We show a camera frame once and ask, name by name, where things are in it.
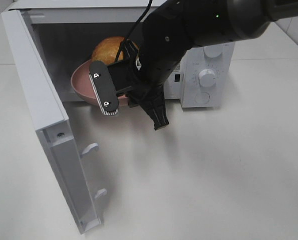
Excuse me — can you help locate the white upper power knob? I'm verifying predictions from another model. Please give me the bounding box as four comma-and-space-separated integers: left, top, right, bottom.
203, 44, 223, 58

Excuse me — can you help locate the white microwave oven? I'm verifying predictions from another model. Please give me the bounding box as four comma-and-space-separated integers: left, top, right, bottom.
4, 0, 234, 108

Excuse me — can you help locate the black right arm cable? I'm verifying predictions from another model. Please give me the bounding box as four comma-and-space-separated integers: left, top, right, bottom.
115, 0, 153, 62

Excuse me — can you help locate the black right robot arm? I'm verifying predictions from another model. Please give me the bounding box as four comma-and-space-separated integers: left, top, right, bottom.
127, 0, 298, 130

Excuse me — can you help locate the white microwave door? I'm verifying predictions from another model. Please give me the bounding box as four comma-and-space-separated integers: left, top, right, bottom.
1, 9, 101, 234

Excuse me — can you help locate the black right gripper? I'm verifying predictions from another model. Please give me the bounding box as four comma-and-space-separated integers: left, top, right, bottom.
119, 41, 169, 130

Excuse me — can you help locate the burger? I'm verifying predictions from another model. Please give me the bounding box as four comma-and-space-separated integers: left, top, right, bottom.
91, 36, 140, 65

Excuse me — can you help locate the pink plate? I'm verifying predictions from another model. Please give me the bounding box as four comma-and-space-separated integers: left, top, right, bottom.
71, 60, 127, 107

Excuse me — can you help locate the white timer knob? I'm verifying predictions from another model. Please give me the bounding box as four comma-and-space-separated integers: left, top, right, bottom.
198, 68, 217, 88

